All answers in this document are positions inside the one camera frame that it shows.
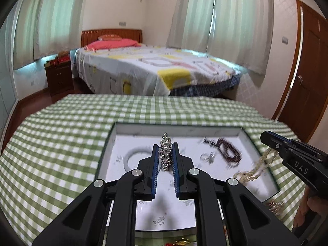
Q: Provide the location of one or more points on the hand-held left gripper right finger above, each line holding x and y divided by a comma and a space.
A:
176, 170

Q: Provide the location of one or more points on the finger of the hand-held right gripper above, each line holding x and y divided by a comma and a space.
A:
271, 144
280, 139

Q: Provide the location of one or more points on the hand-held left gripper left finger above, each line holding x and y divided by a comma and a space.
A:
154, 170

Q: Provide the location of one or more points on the pearl bead strand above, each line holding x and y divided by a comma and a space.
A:
256, 169

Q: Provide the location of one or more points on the white bangle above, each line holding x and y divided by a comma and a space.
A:
127, 160

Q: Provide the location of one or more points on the shallow dark-rimmed tray box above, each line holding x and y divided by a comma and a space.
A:
143, 138

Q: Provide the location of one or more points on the person's right hand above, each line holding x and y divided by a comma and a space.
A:
317, 205

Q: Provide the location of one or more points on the brown wooden door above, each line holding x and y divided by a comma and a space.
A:
310, 69

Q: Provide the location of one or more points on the blue plaid bed skirt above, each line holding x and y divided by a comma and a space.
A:
205, 88

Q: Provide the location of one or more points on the bed with patterned sheet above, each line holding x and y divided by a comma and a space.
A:
153, 74

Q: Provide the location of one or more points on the green checked tablecloth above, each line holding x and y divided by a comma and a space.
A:
64, 133

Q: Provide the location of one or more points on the pale green curtain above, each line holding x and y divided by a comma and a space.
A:
240, 23
28, 25
191, 12
64, 18

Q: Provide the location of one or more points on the pink pillow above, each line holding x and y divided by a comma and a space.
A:
115, 44

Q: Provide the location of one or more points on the dark wooden nightstand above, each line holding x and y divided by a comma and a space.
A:
59, 76

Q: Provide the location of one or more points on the red embroidered cushion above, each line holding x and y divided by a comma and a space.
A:
110, 37

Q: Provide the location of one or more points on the red box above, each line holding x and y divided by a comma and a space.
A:
64, 59

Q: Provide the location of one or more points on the wooden headboard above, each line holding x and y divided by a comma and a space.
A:
112, 32

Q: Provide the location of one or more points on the brown object on red box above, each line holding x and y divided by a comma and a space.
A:
63, 54

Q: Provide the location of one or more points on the frosted glass wardrobe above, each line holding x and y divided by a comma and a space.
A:
7, 82

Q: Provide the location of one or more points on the wall light switch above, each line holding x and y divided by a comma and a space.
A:
285, 40

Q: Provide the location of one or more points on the wall power outlet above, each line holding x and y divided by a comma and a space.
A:
123, 23

